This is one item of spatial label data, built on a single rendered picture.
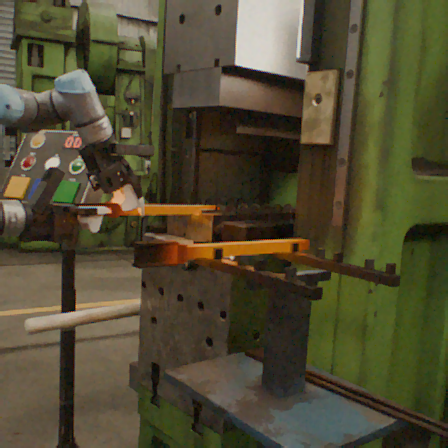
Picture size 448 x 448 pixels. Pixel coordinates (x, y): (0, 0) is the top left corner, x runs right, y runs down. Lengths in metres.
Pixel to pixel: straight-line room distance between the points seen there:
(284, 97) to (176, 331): 0.71
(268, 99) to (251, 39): 0.19
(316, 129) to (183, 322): 0.60
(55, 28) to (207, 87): 5.01
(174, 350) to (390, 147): 0.76
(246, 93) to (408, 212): 0.51
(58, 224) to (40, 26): 5.24
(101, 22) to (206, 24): 5.02
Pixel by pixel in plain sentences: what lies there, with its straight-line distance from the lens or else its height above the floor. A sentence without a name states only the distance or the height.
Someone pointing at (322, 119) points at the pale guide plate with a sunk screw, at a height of 1.24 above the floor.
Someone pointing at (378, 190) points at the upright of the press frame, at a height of 1.09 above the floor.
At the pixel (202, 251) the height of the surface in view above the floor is 0.96.
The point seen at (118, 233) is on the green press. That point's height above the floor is 0.22.
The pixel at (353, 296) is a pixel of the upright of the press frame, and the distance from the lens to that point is 1.30.
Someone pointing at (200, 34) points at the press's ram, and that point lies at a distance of 1.49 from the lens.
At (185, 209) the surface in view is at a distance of 1.41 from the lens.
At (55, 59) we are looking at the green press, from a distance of 6.36.
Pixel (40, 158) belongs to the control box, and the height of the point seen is 1.11.
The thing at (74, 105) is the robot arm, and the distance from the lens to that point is 1.23.
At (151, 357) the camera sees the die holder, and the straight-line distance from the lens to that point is 1.58.
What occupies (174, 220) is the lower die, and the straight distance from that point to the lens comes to 1.53.
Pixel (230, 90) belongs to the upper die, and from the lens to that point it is 1.42.
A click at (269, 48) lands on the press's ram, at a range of 1.46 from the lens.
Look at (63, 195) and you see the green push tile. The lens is 1.73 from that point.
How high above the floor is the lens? 1.13
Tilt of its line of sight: 8 degrees down
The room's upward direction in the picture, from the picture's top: 3 degrees clockwise
